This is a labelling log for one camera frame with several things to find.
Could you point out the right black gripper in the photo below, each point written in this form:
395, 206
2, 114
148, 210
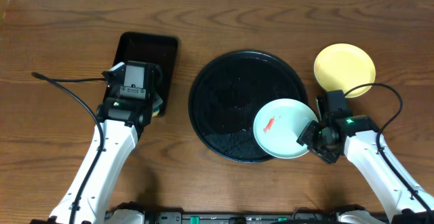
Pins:
306, 138

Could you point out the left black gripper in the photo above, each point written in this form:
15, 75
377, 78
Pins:
156, 103

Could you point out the green and yellow scrub sponge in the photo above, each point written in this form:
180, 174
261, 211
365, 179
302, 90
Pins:
157, 103

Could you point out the pale green plate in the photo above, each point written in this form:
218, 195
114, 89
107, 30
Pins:
278, 124

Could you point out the yellow plate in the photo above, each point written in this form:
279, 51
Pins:
343, 66

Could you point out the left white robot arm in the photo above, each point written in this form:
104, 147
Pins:
87, 199

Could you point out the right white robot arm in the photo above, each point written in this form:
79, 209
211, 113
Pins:
361, 142

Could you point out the black rectangular tray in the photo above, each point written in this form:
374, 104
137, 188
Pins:
156, 49

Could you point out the round black tray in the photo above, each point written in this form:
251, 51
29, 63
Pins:
227, 94

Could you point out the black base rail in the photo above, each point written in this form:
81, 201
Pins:
237, 218

